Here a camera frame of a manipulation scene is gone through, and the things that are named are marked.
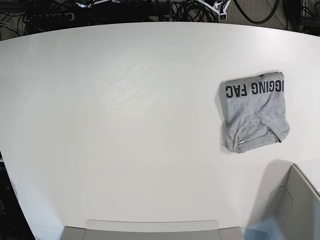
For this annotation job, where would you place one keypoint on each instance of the grey T-shirt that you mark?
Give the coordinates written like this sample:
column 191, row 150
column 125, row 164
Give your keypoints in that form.
column 254, row 112

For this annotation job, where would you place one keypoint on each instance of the blue translucent object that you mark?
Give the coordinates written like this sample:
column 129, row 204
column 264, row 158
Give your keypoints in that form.
column 270, row 228

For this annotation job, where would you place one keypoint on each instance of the grey bin right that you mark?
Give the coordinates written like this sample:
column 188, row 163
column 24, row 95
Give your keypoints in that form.
column 297, row 203

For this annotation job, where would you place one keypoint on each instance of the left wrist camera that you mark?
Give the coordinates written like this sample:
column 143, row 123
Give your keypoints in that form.
column 222, row 16

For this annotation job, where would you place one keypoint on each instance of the white frame right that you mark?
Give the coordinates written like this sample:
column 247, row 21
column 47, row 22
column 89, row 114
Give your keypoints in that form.
column 219, row 7

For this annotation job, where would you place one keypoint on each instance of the white frame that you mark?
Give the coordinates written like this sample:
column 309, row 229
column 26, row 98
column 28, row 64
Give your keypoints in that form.
column 91, row 3
column 219, row 7

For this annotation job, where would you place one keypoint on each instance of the white frame left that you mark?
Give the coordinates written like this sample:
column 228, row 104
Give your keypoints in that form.
column 91, row 3

